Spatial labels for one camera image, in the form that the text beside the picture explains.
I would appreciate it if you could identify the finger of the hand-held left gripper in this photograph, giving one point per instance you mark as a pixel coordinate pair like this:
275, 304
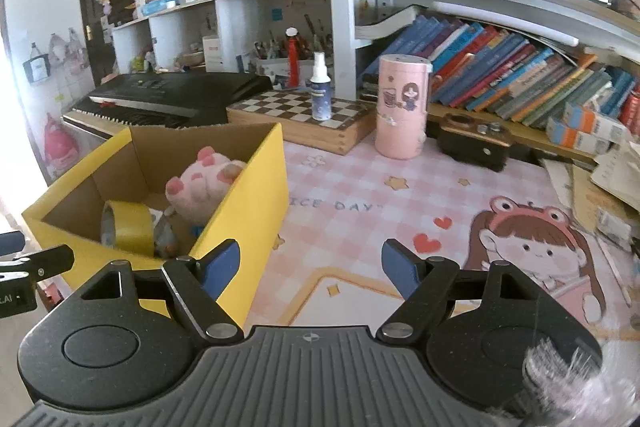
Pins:
10, 242
55, 257

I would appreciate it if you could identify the pink plush pig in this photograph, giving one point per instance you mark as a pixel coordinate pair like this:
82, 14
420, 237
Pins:
200, 192

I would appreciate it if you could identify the thick white paper book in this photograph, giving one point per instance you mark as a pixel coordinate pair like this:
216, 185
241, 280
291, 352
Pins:
390, 22

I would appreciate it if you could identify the yellow cardboard box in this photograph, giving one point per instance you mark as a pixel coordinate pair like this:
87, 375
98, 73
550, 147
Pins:
250, 207

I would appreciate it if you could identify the black wooden box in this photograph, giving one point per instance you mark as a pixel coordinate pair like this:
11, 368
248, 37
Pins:
470, 147

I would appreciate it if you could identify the red boxed book set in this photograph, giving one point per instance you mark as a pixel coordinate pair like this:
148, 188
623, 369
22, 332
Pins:
632, 107

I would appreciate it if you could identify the row of colourful books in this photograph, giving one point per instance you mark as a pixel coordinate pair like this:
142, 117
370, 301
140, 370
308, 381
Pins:
500, 77

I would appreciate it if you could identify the white cubby shelf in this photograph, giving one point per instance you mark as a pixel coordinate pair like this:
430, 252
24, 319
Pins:
230, 14

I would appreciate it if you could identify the white hanging tote bag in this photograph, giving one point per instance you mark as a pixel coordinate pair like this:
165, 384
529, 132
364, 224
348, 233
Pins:
36, 67

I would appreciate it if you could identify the yellow tape roll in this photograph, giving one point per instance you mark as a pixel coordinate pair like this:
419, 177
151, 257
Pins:
127, 227

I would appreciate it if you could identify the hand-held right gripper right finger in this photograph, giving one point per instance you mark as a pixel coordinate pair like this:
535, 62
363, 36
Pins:
400, 267

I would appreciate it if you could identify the pink checkered mat covered desktop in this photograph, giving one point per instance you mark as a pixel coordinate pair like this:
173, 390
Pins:
350, 217

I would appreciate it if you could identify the black electronic keyboard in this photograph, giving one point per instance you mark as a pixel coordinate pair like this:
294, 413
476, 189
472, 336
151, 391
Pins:
175, 97

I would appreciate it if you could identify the wooden chessboard box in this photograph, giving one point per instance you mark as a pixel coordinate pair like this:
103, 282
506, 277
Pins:
280, 107

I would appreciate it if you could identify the orange white packet box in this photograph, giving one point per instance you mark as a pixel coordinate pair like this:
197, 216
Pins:
575, 137
597, 117

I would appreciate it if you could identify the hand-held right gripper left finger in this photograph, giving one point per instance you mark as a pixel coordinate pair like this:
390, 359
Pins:
222, 267

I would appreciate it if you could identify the pink cartoon cylinder container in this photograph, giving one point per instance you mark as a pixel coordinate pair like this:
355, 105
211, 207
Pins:
400, 117

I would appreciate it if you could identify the red tube bottle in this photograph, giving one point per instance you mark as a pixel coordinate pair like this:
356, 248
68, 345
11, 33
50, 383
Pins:
292, 62

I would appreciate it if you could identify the white spray bottle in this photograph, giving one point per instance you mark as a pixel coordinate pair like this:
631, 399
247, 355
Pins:
320, 97

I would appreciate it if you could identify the white pen holder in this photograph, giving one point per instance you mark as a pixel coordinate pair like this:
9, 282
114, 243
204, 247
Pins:
272, 67

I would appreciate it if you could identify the blue tissue packet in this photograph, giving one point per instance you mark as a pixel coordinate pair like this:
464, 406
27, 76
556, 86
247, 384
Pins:
160, 6

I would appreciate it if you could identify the white red label carton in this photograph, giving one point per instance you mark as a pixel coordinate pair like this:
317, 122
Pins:
212, 54

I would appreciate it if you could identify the pink hanging backpack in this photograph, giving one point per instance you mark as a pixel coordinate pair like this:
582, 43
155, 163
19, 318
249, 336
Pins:
60, 147

